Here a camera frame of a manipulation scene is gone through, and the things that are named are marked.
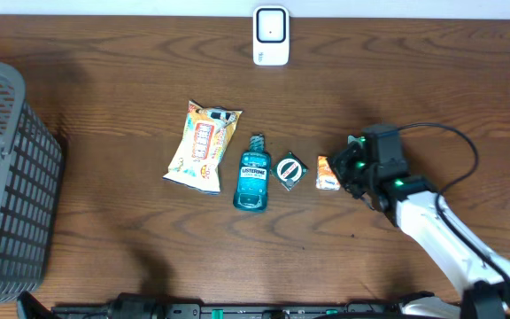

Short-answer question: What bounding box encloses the white barcode scanner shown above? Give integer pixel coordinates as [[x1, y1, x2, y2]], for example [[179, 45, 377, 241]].
[[252, 5, 290, 66]]

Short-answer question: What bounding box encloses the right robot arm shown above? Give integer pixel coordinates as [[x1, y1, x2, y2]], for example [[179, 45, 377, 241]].
[[328, 124, 510, 318]]

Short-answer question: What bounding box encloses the teal mouthwash bottle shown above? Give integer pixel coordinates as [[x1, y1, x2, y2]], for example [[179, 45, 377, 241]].
[[233, 134, 271, 213]]

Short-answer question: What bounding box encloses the black right camera cable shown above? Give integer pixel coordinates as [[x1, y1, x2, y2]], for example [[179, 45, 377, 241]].
[[396, 121, 510, 315]]

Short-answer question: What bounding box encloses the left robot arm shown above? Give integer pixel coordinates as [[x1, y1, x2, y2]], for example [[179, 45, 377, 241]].
[[16, 292, 166, 319]]

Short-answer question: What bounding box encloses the grey plastic mesh basket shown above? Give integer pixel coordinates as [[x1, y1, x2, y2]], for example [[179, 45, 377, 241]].
[[0, 63, 65, 304]]

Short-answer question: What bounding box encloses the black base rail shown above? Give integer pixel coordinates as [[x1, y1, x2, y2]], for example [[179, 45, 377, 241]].
[[52, 301, 460, 319]]

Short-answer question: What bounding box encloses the small orange box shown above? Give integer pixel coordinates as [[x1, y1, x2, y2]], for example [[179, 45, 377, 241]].
[[316, 156, 340, 191]]

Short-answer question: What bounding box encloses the yellow snack bag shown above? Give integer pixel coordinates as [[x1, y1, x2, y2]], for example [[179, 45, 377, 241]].
[[163, 100, 243, 194]]

